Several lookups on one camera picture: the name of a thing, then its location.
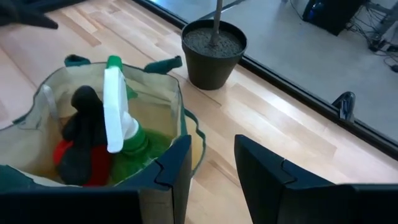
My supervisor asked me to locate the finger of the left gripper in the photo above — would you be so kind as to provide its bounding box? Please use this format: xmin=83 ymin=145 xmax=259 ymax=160
xmin=0 ymin=0 xmax=59 ymax=30

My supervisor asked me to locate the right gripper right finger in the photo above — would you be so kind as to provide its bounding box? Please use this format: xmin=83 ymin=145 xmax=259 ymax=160
xmin=235 ymin=134 xmax=352 ymax=224

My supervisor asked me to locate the beige green-trimmed gardening bag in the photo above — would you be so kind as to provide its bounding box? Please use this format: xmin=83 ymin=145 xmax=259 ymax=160
xmin=0 ymin=54 xmax=206 ymax=224

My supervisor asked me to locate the black aluminium table frame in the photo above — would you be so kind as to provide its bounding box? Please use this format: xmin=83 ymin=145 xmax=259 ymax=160
xmin=133 ymin=0 xmax=398 ymax=161

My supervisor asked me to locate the black computer case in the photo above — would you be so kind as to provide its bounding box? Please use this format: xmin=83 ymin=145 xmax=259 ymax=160
xmin=303 ymin=0 xmax=365 ymax=37

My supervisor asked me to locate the tangle of black cables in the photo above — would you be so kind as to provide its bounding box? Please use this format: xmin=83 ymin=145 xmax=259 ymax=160
xmin=345 ymin=0 xmax=398 ymax=73

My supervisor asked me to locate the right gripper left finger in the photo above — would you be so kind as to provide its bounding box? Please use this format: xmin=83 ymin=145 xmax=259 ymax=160
xmin=117 ymin=134 xmax=193 ymax=224

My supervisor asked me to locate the green spray bottle white trigger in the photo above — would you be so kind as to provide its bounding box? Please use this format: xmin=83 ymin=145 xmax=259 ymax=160
xmin=102 ymin=55 xmax=175 ymax=184

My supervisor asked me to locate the red and black gardening glove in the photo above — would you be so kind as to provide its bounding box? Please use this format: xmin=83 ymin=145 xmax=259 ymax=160
xmin=52 ymin=85 xmax=113 ymax=187

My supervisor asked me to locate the green plant in black pot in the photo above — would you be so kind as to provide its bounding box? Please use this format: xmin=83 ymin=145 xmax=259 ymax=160
xmin=181 ymin=0 xmax=249 ymax=91

